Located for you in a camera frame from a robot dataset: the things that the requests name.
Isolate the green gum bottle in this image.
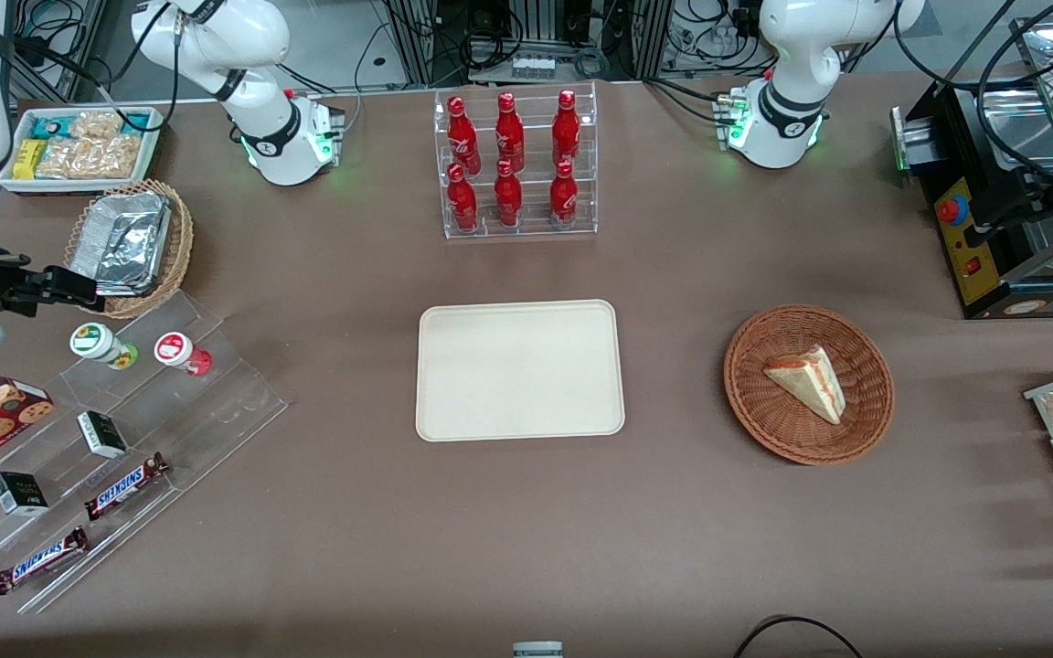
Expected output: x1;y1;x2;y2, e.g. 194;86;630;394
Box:
69;323;139;371

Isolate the red gum bottle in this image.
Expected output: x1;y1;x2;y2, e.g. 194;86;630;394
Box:
154;332;213;377

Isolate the beige plastic tray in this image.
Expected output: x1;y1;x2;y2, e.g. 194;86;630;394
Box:
415;299;626;443

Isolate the aluminium foil container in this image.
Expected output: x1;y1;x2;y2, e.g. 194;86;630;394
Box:
68;190;173;298

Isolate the black sealing machine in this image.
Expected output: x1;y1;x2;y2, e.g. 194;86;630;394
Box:
890;16;1053;321

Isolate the light wicker basket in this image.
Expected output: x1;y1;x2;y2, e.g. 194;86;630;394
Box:
63;179;195;320

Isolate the clear rice cracker packet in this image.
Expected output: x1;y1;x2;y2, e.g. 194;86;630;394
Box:
37;135;142;180
69;111;125;140

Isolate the yellow snack box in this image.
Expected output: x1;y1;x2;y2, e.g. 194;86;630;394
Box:
13;139;48;180

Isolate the small black box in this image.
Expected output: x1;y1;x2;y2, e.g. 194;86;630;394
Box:
0;472;49;517
77;411;128;460

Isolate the white plastic snack bin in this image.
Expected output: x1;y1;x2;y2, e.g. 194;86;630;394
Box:
0;106;165;196

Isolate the clear acrylic stepped stand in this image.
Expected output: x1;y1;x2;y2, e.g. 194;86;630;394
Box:
0;291;290;615

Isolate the snickers bar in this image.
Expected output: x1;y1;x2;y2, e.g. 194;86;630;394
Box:
0;526;90;597
83;452;171;522

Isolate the wrapped triangle sandwich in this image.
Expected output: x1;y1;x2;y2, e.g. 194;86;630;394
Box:
762;345;847;426

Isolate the round brown wicker basket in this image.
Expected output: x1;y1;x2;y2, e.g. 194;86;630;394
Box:
723;303;896;467

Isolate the clear acrylic bottle rack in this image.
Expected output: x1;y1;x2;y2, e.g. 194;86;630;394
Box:
433;80;599;241

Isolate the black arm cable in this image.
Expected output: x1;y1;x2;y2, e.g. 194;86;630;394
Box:
10;0;182;133

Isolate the black floor cable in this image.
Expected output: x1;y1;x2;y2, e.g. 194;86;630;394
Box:
732;615;866;658

